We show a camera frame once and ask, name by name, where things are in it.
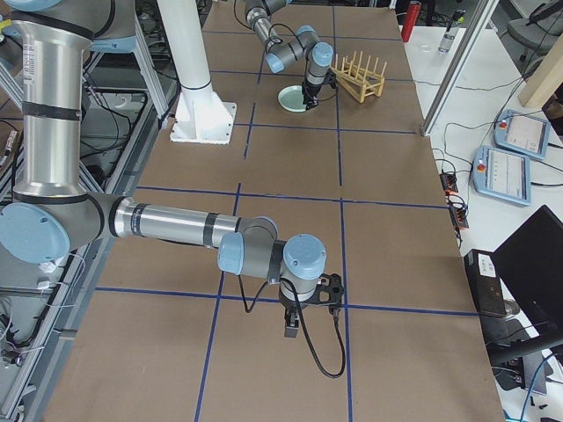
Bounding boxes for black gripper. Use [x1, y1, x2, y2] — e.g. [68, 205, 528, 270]
[302, 79, 321, 110]
[279, 291, 300, 338]

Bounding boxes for light green plate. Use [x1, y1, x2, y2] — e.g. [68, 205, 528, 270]
[278, 85, 306, 113]

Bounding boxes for wooden plate rack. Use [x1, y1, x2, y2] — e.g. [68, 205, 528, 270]
[331, 50, 387, 104]

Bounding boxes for red bottle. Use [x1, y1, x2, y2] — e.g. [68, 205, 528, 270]
[401, 1, 421, 43]

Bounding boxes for clear water bottle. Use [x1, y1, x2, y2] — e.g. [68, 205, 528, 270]
[437, 9, 466, 54]

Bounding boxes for orange black power strip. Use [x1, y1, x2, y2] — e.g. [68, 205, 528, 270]
[439, 171, 469, 229]

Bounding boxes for black box device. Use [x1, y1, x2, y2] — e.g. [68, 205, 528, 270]
[464, 249, 521, 319]

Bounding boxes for far teach pendant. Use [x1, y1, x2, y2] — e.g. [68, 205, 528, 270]
[494, 109, 551, 160]

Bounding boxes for teach pendant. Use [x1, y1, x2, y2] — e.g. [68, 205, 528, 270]
[494, 109, 551, 160]
[472, 146, 531, 206]

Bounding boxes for near teach pendant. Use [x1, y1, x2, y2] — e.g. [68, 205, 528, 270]
[472, 146, 531, 206]

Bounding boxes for black laptop monitor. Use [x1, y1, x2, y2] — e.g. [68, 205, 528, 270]
[489, 205, 562, 365]

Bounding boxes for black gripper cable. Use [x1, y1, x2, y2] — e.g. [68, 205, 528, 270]
[237, 272, 347, 378]

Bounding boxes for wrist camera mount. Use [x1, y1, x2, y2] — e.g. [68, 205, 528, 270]
[318, 273, 345, 306]

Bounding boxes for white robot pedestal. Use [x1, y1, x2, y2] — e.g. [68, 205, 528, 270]
[157, 0, 237, 145]

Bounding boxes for aluminium frame post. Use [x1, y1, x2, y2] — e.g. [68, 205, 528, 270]
[421, 0, 499, 136]

